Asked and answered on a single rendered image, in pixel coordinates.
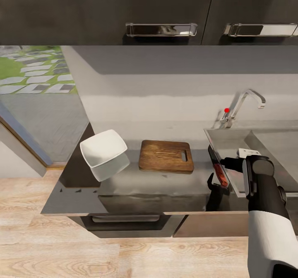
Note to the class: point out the dishwasher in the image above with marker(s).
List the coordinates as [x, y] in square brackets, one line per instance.
[130, 226]

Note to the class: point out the drop in sink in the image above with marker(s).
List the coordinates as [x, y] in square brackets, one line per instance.
[279, 144]

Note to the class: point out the cabinet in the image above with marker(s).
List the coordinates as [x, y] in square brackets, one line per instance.
[148, 22]

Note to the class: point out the cutting board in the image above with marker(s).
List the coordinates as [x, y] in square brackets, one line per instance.
[165, 156]

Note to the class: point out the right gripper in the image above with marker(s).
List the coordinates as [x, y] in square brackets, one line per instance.
[231, 163]

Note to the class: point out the parer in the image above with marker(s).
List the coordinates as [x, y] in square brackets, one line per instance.
[218, 168]

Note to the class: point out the fixed window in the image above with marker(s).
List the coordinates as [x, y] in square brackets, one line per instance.
[39, 103]

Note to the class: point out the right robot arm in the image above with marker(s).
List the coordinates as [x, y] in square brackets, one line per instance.
[272, 243]

